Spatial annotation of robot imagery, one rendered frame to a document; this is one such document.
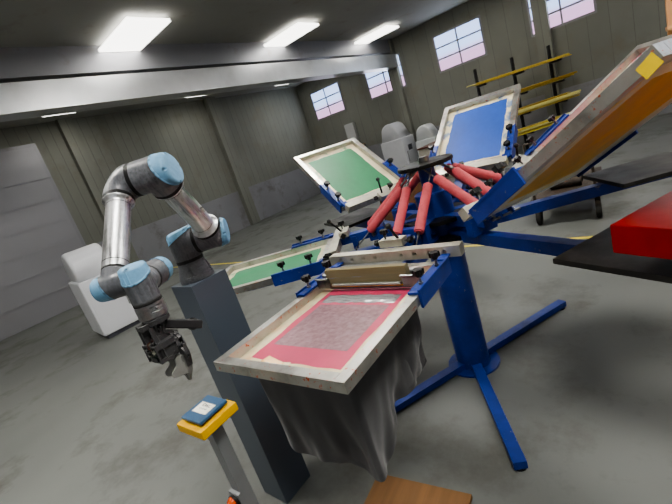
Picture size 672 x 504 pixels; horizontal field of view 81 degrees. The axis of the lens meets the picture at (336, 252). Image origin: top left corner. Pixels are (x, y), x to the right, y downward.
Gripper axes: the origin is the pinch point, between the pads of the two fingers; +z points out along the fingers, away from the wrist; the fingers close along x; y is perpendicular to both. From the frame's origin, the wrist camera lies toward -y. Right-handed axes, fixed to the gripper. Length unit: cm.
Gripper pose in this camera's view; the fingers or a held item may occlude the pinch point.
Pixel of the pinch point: (190, 374)
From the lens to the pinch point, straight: 125.4
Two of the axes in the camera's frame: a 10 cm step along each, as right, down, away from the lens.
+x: 7.8, -0.8, -6.3
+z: 3.0, 9.2, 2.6
